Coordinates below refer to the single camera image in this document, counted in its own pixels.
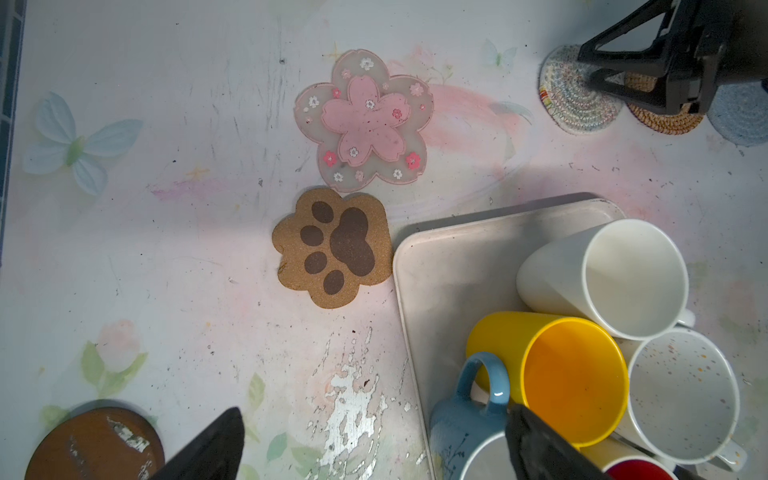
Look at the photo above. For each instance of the pink flower coaster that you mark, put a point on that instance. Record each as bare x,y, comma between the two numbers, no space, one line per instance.
367,123

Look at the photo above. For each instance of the brown round coaster left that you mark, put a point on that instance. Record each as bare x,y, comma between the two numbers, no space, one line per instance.
103,443

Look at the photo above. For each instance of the red mug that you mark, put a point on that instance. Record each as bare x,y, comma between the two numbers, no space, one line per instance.
623,462

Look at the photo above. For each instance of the light blue round coaster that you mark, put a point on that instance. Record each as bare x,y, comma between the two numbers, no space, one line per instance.
739,113

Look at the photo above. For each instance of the cork paw print coaster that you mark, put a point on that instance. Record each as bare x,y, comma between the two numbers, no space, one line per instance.
332,245

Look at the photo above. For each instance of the woven rattan round coaster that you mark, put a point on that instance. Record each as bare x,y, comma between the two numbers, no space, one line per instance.
678,124

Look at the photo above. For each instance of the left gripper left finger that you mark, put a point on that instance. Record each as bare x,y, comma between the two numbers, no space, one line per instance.
215,453

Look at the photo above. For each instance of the white mug at tray back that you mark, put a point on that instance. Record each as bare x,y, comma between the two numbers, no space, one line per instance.
628,276

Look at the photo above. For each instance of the beige plastic tray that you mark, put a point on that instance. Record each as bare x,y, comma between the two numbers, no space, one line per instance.
449,277

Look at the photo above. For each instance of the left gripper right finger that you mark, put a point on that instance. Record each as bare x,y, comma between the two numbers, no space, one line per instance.
537,452

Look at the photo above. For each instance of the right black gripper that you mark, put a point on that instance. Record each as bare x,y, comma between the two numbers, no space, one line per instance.
705,44

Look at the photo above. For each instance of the white speckled mug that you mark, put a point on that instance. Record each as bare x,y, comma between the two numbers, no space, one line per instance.
684,402

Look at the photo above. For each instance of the yellow mug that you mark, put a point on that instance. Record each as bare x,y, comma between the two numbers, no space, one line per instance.
567,370

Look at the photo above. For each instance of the light blue mug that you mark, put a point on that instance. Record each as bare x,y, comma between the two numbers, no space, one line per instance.
467,438

